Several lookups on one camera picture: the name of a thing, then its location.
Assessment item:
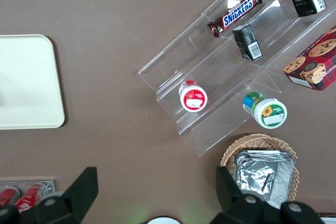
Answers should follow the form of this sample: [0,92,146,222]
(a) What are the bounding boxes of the red lid yogurt cup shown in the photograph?
[178,80,209,113]

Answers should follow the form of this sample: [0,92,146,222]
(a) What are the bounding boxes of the clear acrylic bottle rack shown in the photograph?
[0,179,56,209]

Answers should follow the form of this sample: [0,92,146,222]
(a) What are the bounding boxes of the silver foil packets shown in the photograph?
[234,150,297,210]

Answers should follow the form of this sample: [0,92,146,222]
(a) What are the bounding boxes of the clear acrylic stepped stand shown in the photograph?
[137,0,336,157]

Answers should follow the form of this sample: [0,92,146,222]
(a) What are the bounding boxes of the red cookie box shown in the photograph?
[282,25,336,92]

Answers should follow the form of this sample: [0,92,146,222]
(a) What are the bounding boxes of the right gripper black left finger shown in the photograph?
[0,166,99,224]

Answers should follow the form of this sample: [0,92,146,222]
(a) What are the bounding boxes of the light wicker basket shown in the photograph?
[220,133,300,209]

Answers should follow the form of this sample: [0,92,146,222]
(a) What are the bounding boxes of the green lid yogurt cup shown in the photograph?
[242,91,288,130]

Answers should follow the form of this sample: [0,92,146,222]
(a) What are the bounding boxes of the snickers chocolate bar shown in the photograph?
[206,0,264,39]

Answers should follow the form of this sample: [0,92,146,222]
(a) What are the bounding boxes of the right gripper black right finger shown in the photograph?
[215,166,325,224]

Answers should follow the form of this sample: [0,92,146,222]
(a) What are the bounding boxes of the cream rectangular tray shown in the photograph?
[0,34,66,131]

